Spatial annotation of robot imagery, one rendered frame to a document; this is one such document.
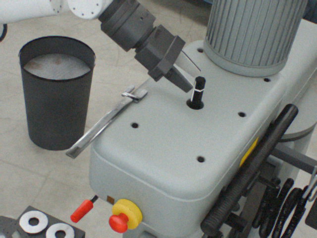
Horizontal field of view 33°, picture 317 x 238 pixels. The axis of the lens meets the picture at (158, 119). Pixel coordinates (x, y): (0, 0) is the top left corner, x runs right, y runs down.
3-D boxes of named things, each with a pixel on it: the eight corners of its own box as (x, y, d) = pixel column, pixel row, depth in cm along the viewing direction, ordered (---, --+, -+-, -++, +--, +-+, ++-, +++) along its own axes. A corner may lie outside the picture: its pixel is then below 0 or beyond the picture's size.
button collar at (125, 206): (135, 234, 103) (138, 214, 99) (109, 219, 105) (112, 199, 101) (140, 228, 105) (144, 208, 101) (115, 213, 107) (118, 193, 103)
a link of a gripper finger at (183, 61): (202, 71, 108) (179, 50, 107) (192, 79, 110) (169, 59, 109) (204, 66, 109) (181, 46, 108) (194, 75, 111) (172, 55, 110)
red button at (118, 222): (122, 239, 101) (124, 226, 98) (105, 228, 102) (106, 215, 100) (132, 228, 103) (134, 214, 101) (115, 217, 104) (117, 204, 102)
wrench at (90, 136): (79, 162, 94) (79, 158, 93) (60, 152, 95) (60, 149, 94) (147, 93, 111) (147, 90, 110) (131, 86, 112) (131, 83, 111)
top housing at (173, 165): (185, 254, 101) (201, 199, 91) (75, 189, 110) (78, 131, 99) (276, 126, 134) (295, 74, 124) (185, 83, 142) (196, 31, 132)
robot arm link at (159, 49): (165, 59, 114) (122, 22, 112) (193, 32, 108) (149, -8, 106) (146, 92, 105) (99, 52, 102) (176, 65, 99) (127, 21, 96)
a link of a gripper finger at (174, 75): (185, 92, 107) (162, 72, 105) (195, 84, 104) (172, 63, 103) (183, 97, 105) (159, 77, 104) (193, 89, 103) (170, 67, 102)
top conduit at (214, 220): (214, 240, 99) (218, 228, 97) (194, 228, 101) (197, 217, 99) (296, 117, 131) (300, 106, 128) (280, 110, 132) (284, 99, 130)
